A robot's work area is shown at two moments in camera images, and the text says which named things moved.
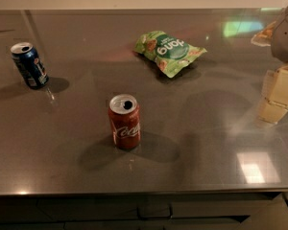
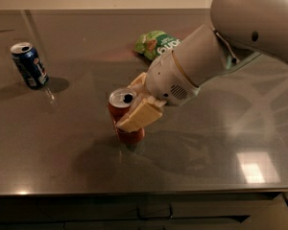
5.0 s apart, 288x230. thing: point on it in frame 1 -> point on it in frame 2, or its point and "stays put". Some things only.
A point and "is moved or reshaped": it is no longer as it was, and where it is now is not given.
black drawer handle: [154, 218] stays put
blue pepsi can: [30, 64] stays put
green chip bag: [171, 55] stays put
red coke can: [125, 118] is moved or reshaped
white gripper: [286, 35] -> [167, 79]
